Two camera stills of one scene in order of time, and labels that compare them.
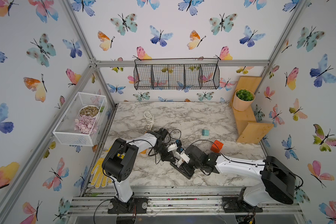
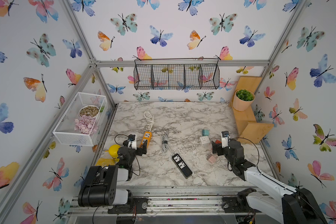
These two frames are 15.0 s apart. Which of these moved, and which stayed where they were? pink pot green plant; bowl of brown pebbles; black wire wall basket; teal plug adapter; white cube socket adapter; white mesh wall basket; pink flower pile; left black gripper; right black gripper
Moved: left black gripper; white cube socket adapter; right black gripper
Stayed: pink flower pile; black wire wall basket; pink pot green plant; bowl of brown pebbles; teal plug adapter; white mesh wall basket
